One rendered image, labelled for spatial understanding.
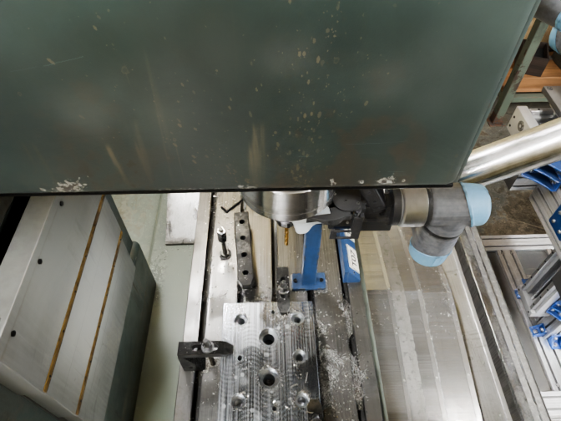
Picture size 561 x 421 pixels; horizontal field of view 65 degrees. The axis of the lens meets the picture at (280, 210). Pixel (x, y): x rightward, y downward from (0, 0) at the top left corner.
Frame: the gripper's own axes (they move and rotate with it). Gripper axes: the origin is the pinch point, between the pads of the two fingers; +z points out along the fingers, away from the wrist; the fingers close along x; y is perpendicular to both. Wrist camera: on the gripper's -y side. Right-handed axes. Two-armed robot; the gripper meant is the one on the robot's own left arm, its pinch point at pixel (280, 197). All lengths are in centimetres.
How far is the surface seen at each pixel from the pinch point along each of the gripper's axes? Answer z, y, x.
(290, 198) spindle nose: -1.0, -9.1, -8.0
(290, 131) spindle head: -0.2, -25.1, -12.5
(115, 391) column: 43, 66, -10
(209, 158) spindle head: 8.7, -21.3, -12.5
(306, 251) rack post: -8.0, 38.1, 14.8
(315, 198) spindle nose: -4.8, -8.0, -7.1
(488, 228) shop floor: -126, 144, 100
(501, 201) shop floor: -140, 144, 120
